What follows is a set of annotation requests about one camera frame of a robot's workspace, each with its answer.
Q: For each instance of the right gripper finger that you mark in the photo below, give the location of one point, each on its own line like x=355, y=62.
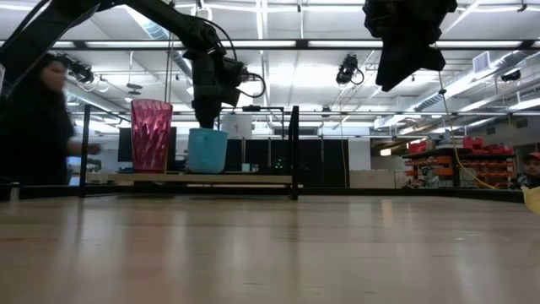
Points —
x=394, y=74

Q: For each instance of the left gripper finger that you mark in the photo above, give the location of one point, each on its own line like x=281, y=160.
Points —
x=208, y=118

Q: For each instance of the blue mug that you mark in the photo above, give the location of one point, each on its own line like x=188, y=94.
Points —
x=207, y=152

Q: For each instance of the pink faceted plastic cup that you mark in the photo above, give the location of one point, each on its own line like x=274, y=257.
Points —
x=151, y=135

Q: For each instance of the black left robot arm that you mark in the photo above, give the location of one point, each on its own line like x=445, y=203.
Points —
x=34, y=34

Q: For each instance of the shelf with red bins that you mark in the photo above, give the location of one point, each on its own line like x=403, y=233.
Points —
x=443, y=172

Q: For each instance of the black overhead spotlight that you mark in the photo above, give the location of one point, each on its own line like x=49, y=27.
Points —
x=82, y=72
x=348, y=69

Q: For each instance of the beige cardboard box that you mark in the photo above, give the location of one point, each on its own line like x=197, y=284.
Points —
x=371, y=179

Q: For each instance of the black partition panel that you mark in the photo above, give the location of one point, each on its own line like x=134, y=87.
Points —
x=320, y=162

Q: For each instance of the person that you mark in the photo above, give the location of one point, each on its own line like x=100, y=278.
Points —
x=34, y=126
x=529, y=169

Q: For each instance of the yellow cloth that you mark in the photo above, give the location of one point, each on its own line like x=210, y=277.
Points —
x=532, y=200

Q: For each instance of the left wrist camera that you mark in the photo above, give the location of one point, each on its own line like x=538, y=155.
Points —
x=236, y=78

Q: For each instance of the wooden shelf with black frame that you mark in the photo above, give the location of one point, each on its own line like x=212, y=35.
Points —
x=253, y=179

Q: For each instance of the black aluminium table frame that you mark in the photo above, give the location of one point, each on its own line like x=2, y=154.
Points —
x=337, y=191

